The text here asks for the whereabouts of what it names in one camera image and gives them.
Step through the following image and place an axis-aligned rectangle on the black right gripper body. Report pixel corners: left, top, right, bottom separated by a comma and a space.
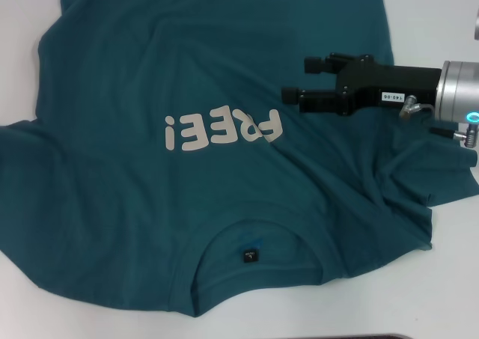
335, 58, 443, 117

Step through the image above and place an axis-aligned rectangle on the teal T-shirt with FREE print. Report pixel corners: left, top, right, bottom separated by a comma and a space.
0, 0, 479, 317

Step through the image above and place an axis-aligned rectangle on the dark device edge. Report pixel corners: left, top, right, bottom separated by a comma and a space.
342, 334, 415, 339

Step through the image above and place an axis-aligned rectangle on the right arm cable with plugs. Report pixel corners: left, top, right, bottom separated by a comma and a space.
399, 94, 476, 147

